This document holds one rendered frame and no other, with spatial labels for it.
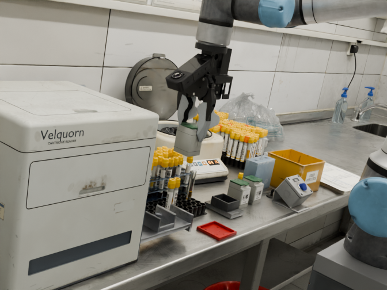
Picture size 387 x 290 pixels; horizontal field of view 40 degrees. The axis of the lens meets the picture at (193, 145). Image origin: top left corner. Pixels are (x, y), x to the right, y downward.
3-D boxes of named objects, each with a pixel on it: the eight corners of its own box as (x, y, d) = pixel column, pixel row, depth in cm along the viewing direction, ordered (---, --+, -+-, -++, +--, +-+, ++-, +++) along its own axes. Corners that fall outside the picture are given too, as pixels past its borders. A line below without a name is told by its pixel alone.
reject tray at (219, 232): (219, 241, 119) (219, 237, 118) (196, 229, 123) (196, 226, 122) (236, 234, 124) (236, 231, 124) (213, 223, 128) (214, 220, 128)
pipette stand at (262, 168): (255, 198, 151) (262, 165, 148) (235, 189, 155) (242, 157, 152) (272, 191, 158) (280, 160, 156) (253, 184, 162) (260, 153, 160)
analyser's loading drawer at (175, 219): (121, 254, 101) (125, 229, 99) (99, 240, 104) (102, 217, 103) (190, 231, 116) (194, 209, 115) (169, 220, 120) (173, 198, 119)
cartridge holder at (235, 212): (230, 220, 132) (233, 206, 131) (203, 206, 137) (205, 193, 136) (243, 216, 136) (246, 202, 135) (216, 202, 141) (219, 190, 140)
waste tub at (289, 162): (296, 197, 157) (303, 166, 155) (260, 182, 166) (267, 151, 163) (318, 191, 167) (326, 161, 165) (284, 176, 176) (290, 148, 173)
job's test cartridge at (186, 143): (185, 149, 122) (189, 122, 121) (200, 155, 119) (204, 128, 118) (173, 151, 119) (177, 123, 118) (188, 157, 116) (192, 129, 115)
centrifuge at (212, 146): (177, 187, 147) (185, 146, 144) (120, 153, 168) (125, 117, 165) (237, 180, 163) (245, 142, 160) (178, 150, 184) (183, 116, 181)
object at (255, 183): (252, 205, 145) (257, 182, 143) (238, 198, 147) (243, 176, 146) (260, 202, 148) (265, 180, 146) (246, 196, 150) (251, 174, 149)
